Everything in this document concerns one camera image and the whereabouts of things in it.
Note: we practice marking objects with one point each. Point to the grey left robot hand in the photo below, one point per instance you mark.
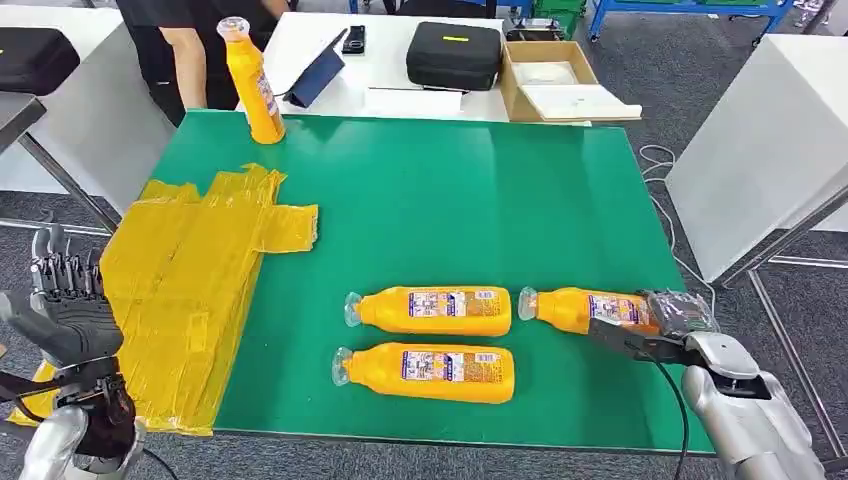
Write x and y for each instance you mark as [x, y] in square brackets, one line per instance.
[73, 324]

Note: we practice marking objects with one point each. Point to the cardboard box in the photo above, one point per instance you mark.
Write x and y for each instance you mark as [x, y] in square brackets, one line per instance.
[513, 93]

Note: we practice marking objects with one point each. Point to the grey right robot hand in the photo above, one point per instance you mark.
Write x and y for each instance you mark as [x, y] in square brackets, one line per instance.
[682, 311]

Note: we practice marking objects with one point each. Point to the black zip case yellow tag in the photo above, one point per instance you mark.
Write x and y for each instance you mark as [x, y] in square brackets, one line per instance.
[455, 61]

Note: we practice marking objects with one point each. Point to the white paper sheet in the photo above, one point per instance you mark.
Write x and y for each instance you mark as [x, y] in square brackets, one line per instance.
[411, 102]

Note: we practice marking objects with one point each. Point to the green table mat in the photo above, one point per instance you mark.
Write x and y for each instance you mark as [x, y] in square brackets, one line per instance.
[430, 212]

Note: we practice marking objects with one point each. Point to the yellow plastic sheet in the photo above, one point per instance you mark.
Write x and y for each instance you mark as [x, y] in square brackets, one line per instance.
[179, 285]

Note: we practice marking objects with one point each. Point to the person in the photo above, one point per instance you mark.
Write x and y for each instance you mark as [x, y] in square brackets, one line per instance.
[159, 53]

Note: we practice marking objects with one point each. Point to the white table with tablet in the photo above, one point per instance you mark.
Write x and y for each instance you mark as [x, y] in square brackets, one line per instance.
[391, 53]

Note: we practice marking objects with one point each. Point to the white foam pad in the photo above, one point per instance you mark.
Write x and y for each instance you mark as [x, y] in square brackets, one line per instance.
[546, 73]

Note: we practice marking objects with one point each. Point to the white sheet on box flap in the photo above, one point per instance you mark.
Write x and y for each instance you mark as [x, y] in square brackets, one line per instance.
[583, 102]

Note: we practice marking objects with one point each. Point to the black phone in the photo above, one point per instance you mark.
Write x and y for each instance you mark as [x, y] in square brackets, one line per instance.
[354, 40]

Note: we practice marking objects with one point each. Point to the orange drink bottle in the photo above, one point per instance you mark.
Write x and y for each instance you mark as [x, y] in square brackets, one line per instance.
[252, 86]
[384, 311]
[378, 374]
[563, 308]

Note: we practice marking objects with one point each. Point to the grey metal table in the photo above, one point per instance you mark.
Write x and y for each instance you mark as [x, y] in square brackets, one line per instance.
[20, 116]

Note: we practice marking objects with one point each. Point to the small black device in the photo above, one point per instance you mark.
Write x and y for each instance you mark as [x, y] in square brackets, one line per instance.
[533, 30]

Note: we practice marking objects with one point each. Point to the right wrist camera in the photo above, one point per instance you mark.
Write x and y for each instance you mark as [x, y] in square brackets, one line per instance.
[623, 341]

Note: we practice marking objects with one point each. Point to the plain black zip case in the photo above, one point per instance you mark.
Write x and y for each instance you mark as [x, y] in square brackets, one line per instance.
[33, 60]

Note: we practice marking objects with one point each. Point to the green crate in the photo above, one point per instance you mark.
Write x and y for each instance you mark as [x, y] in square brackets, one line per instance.
[560, 12]

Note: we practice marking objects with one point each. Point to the large white table metal legs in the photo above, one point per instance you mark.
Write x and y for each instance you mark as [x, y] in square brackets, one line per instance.
[762, 146]

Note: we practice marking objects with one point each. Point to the blue metal frame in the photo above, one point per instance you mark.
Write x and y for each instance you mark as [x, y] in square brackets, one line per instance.
[689, 5]

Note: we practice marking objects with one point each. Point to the tablet in blue case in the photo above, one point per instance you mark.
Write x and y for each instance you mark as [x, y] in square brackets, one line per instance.
[318, 78]

